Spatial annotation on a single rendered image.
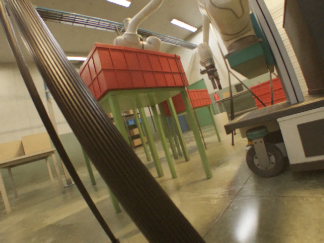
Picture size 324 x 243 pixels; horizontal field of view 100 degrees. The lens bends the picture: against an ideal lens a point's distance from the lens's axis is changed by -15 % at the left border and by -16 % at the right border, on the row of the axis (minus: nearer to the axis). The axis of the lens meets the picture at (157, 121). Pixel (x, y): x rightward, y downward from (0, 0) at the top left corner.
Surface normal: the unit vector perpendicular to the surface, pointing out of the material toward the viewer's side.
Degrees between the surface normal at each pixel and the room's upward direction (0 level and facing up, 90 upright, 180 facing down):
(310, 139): 90
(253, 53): 90
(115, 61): 90
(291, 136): 90
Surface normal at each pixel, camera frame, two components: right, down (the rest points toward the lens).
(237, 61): -0.62, 0.14
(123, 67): 0.64, -0.24
